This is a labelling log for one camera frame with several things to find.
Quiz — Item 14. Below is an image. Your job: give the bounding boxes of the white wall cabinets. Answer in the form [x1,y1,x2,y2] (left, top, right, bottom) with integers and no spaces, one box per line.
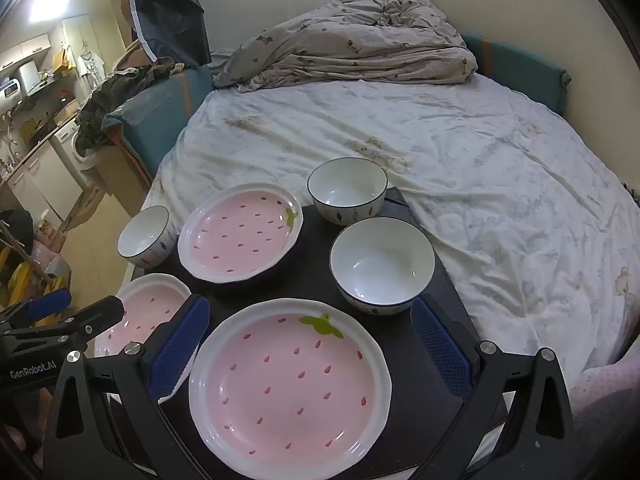
[0,32,53,68]

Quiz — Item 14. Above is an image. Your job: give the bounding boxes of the teal padded bed panel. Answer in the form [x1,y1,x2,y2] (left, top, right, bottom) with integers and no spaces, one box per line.
[460,32,571,116]
[102,67,216,176]

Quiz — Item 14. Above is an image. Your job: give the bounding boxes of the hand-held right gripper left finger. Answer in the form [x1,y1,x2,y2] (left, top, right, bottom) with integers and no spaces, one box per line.
[44,294,221,480]

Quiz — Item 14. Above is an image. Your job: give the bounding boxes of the crumpled grey printed duvet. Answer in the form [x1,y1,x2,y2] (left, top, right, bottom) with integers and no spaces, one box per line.
[207,0,478,93]

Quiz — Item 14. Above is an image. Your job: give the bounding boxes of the white kitchen counter cabinets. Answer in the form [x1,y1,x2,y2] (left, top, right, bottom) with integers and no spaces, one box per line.
[0,145,86,221]

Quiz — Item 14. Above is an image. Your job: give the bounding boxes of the pink bag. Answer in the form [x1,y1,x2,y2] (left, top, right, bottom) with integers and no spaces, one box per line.
[32,240,66,271]

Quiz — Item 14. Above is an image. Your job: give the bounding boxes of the beige wooden cabinet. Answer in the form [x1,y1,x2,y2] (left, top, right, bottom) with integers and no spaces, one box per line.
[80,130,156,221]

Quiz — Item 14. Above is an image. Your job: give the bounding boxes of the black round tray table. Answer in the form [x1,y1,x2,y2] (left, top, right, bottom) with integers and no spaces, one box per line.
[107,186,508,480]

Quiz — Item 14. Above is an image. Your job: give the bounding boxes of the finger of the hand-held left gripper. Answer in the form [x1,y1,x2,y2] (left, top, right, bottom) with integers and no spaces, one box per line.
[0,296,126,361]
[0,287,72,333]

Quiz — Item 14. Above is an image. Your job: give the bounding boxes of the white bed sheet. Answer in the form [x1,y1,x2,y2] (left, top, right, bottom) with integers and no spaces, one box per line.
[140,72,640,461]

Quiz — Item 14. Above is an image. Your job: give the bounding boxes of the camouflage clothing pile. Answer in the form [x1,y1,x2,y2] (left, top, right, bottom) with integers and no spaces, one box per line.
[75,57,188,153]

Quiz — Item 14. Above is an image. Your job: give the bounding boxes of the white hanging shirt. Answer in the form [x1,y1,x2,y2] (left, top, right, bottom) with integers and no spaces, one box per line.
[75,47,106,86]

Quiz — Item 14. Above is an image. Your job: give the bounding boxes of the black garment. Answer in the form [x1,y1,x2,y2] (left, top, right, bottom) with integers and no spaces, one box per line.
[0,210,33,251]

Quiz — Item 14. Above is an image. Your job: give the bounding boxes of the pink strawberry plate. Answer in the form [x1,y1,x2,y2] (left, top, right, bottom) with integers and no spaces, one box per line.
[94,273,197,406]
[189,298,392,480]
[177,182,304,282]

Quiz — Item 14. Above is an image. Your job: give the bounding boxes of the pink dotted cloth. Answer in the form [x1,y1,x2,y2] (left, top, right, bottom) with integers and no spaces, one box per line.
[570,360,640,416]

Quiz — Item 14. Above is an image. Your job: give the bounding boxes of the yellow wooden rack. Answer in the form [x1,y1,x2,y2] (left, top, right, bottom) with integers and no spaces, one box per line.
[0,250,71,311]

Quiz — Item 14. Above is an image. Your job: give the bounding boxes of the dark blue hanging cloth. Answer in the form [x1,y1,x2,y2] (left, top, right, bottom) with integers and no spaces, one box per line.
[127,0,211,66]

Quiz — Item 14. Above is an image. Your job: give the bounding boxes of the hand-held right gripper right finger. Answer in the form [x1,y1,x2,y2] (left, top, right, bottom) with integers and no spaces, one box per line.
[409,294,576,480]

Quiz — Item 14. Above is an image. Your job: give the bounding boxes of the white bowl with dark rim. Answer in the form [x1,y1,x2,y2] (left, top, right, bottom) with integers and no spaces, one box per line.
[306,157,389,225]
[329,217,436,316]
[117,205,177,268]

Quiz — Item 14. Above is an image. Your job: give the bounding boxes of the white washing machine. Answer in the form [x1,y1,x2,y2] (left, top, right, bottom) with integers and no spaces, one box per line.
[50,120,88,166]

